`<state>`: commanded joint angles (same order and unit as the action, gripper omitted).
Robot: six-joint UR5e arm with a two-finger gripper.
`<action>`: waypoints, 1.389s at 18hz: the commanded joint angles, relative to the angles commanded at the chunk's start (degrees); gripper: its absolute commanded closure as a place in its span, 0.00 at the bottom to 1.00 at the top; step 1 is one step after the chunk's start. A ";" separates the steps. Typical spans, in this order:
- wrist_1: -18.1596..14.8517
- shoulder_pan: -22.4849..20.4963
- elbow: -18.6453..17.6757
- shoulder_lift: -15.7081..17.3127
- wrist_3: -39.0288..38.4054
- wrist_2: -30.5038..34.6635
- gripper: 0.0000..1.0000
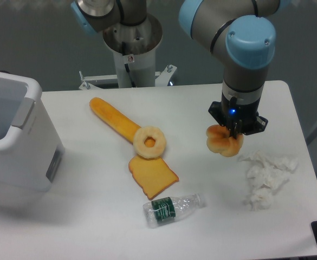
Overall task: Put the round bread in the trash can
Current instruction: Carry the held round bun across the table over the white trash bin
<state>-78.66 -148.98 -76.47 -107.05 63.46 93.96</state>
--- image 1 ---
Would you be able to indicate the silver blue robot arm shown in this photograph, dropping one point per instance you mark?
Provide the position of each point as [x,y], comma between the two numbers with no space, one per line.
[237,33]

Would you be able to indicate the ring donut bread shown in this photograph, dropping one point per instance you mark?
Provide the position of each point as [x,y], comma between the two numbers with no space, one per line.
[149,142]

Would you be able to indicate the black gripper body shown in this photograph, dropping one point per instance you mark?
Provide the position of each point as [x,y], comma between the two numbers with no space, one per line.
[236,106]

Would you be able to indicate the orange toast slice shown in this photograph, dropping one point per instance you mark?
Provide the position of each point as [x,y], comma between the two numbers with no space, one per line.
[153,175]

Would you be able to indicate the round knotted bread roll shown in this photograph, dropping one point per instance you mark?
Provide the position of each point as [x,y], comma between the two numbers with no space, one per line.
[219,141]

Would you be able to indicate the clear plastic water bottle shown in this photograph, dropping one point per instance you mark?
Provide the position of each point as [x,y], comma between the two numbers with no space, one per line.
[172,209]

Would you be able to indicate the long orange baguette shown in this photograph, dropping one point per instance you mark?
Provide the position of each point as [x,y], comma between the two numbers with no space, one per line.
[114,118]

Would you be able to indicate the crumpled white tissue paper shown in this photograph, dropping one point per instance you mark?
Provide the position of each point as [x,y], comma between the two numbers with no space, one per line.
[266,176]

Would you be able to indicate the white trash can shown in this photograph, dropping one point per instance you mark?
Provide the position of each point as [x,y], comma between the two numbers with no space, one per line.
[30,147]

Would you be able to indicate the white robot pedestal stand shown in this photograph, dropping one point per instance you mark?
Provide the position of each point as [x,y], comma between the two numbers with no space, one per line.
[134,54]

